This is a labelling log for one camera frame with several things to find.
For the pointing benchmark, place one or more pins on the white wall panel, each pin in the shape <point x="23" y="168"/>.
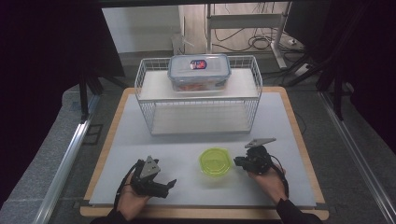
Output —
<point x="140" y="29"/>

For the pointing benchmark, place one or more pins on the black metal stand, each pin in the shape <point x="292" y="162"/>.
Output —
<point x="337" y="90"/>
<point x="87" y="90"/>

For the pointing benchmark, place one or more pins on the person's left hand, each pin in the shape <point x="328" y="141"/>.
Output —
<point x="130" y="202"/>

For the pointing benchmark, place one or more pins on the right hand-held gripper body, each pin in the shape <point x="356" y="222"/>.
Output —
<point x="257" y="160"/>

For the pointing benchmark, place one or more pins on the person's right hand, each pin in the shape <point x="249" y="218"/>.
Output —
<point x="269" y="183"/>

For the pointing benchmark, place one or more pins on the white power strip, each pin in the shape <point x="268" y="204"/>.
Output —
<point x="302" y="70"/>

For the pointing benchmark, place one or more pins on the green round lidded container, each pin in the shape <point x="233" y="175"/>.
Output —
<point x="215" y="162"/>

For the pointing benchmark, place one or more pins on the wooden-edged white work board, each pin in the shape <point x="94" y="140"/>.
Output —
<point x="186" y="146"/>

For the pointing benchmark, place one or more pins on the aluminium rail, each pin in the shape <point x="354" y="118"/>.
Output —
<point x="358" y="158"/>
<point x="62" y="174"/>

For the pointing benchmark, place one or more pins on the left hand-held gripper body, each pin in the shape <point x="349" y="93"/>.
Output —
<point x="149" y="180"/>

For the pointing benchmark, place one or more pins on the white metal desk frame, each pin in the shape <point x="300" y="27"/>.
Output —
<point x="246" y="21"/>

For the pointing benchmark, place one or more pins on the clear food container blue seal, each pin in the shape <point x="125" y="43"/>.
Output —
<point x="199" y="73"/>

